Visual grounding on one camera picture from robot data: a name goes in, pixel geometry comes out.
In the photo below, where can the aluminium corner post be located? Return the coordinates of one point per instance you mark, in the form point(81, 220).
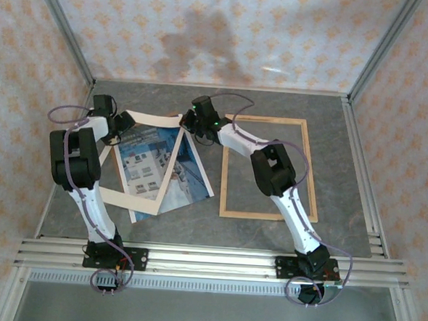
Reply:
point(69, 31)
point(381, 50)

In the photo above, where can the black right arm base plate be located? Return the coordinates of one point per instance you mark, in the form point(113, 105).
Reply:
point(283, 268)

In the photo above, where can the black electronics box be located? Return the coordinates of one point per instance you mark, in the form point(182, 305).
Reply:
point(309, 295)

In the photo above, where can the white mat board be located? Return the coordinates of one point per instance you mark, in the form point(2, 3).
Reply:
point(151, 119)

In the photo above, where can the light wooden picture frame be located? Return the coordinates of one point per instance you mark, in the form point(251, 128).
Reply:
point(254, 214)

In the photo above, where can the aluminium back rail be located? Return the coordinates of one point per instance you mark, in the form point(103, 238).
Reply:
point(222, 86)

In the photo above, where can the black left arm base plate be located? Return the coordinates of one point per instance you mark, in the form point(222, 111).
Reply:
point(139, 259)

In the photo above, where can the aluminium side rail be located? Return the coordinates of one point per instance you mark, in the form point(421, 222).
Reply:
point(349, 110)
point(45, 212)

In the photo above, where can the blue building photo print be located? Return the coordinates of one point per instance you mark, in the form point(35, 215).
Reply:
point(195, 174)

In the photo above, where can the wide aluminium base rail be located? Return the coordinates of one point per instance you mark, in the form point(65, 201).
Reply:
point(211, 262)

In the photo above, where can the grey metal panel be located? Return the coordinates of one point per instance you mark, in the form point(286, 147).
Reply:
point(208, 313)

